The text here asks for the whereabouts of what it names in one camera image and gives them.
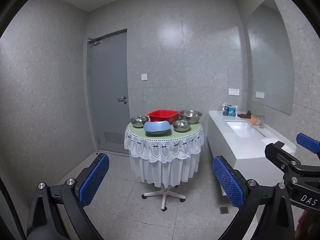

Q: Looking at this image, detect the person's right hand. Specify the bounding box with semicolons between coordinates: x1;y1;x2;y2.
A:
296;210;320;240

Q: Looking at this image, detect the door vent grille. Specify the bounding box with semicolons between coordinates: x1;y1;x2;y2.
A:
104;131;125;144

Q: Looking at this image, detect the red plastic basin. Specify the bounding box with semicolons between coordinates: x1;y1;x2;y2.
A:
147;110;179;125

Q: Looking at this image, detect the white vanity counter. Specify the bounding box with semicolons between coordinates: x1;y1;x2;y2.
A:
208;110;297;195

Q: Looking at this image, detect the green checkered table mat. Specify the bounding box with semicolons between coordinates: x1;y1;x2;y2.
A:
127;122;202;139

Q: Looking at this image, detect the blue plastic basin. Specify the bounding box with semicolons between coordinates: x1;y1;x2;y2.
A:
143;121;170;136

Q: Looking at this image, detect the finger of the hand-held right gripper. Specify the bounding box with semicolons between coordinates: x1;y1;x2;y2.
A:
264;141;304;173
296;133;320;155

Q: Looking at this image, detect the white star table base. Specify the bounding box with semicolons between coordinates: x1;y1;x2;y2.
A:
141;182;187;212

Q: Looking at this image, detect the small steel bowl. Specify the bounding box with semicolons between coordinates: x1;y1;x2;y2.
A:
172;120;192;132
131;116;149;128

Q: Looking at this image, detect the wall mirror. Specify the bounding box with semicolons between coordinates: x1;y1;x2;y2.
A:
247;0;294;116

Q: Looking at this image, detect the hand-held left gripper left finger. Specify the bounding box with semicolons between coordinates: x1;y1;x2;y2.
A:
26;152;110;240

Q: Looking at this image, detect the grey door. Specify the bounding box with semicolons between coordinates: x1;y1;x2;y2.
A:
87;29;130;154

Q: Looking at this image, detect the large steel bowl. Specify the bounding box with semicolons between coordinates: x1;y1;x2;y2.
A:
179;110;202;125

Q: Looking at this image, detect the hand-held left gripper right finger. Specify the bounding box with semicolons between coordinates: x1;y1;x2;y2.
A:
212;155;295;240

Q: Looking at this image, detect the blue tissue pack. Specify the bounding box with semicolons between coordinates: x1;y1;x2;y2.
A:
222;104;237;117

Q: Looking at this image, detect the white sink basin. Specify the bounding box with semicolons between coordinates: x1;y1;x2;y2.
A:
226;120;266;138

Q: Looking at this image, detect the white lace tablecloth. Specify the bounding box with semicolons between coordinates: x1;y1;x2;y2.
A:
124;122;204;188

